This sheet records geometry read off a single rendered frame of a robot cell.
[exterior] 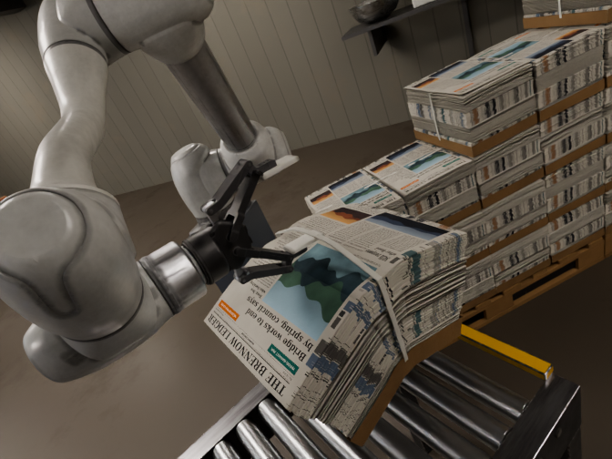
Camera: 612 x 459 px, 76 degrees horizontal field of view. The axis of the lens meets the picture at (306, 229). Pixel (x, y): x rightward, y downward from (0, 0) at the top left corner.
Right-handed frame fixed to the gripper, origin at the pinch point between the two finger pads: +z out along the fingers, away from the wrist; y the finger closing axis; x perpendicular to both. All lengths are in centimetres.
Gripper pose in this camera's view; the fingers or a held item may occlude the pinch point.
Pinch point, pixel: (301, 198)
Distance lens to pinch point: 64.3
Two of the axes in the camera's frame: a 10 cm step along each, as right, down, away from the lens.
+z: 7.6, -5.1, 4.2
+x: 5.9, 2.4, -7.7
